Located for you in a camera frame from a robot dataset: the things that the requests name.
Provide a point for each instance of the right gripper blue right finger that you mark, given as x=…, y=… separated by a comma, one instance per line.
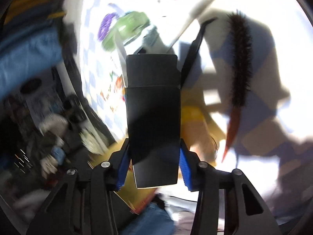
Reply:
x=189, y=167

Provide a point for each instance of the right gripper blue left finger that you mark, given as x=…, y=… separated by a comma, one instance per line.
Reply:
x=119, y=164

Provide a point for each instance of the black rectangular box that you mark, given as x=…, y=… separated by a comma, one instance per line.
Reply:
x=153, y=118

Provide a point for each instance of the black tweezers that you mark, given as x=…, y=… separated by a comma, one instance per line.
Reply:
x=193, y=51

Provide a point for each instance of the green bottle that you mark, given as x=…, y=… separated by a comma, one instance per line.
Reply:
x=129, y=27

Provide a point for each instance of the round bristle hair brush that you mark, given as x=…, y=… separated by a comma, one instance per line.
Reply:
x=241, y=69

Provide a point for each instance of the blue white checkered mat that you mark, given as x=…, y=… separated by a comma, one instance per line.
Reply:
x=273, y=144

